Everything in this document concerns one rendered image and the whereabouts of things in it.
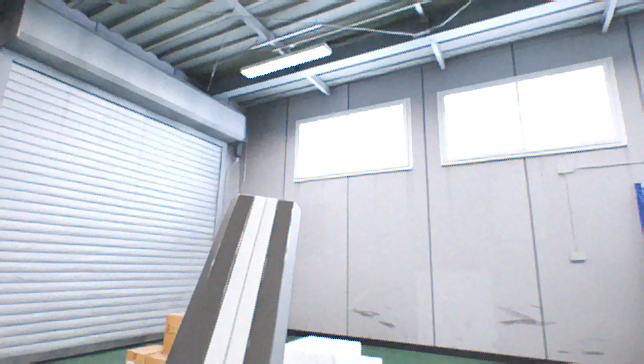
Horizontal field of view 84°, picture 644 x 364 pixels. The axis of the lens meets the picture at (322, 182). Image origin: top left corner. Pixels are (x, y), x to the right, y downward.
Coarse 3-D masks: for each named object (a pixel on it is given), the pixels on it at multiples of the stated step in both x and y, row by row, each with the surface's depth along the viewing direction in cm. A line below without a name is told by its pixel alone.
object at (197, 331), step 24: (240, 216) 8; (216, 240) 8; (240, 240) 8; (216, 264) 7; (240, 264) 7; (216, 288) 7; (240, 288) 7; (192, 312) 6; (216, 312) 6; (192, 336) 6; (216, 336) 6; (168, 360) 6; (192, 360) 5; (216, 360) 5
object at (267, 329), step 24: (264, 216) 9; (288, 216) 9; (264, 240) 8; (288, 240) 8; (264, 264) 7; (288, 264) 7; (264, 288) 7; (288, 288) 7; (240, 312) 6; (264, 312) 6; (288, 312) 7; (240, 336) 6; (264, 336) 6; (240, 360) 6; (264, 360) 6
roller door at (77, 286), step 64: (0, 64) 357; (0, 128) 355; (64, 128) 406; (128, 128) 475; (192, 128) 566; (0, 192) 350; (64, 192) 400; (128, 192) 468; (192, 192) 561; (0, 256) 346; (64, 256) 394; (128, 256) 460; (192, 256) 547; (0, 320) 342; (64, 320) 390; (128, 320) 451
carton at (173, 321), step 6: (168, 318) 306; (174, 318) 303; (180, 318) 300; (168, 324) 305; (174, 324) 302; (168, 330) 303; (174, 330) 300; (168, 336) 302; (174, 336) 299; (168, 342) 301; (168, 348) 299
